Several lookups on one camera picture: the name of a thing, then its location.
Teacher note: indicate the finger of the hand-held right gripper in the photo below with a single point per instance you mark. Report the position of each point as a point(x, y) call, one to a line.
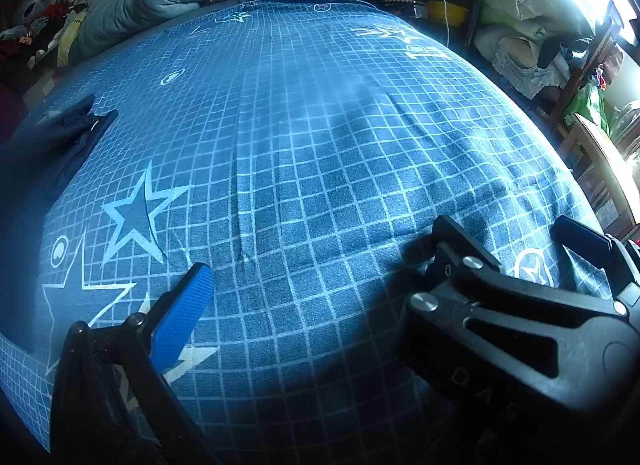
point(500, 295)
point(585, 237)

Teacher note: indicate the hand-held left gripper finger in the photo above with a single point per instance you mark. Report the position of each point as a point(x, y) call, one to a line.
point(192, 295)

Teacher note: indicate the navy blue small garment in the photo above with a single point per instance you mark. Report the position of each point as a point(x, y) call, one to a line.
point(50, 155)

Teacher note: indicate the pile of white clothes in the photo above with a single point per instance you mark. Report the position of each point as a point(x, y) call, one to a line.
point(520, 50)

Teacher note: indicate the wooden chair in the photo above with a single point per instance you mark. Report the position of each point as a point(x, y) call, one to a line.
point(600, 155)

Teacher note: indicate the green plastic bag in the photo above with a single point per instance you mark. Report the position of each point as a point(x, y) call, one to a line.
point(590, 105)

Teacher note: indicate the blue grid star bedsheet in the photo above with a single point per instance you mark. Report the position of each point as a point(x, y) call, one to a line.
point(300, 170)

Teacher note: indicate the black cloth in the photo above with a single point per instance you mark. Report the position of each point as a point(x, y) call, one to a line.
point(550, 52)

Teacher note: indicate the yellow container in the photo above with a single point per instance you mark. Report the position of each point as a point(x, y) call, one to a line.
point(447, 12)

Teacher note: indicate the pile of stuffed toys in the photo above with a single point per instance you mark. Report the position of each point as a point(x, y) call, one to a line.
point(45, 20)

